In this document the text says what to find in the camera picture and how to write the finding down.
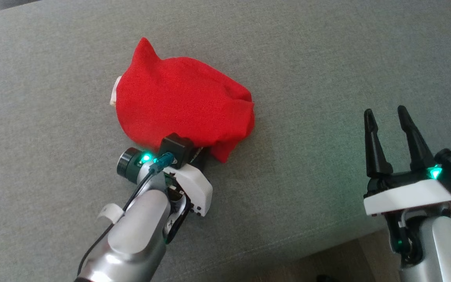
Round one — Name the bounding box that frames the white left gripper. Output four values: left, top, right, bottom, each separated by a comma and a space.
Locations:
117, 147, 213, 217

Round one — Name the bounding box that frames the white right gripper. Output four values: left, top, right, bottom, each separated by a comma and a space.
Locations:
363, 105, 451, 217

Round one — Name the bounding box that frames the red jersey with number 23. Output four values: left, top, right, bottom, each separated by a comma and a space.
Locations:
110, 37, 256, 163

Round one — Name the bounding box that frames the grey sofa seat cushion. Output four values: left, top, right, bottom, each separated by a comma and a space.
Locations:
0, 0, 451, 282

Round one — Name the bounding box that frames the white cable strap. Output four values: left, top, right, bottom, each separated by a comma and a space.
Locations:
97, 203, 124, 224

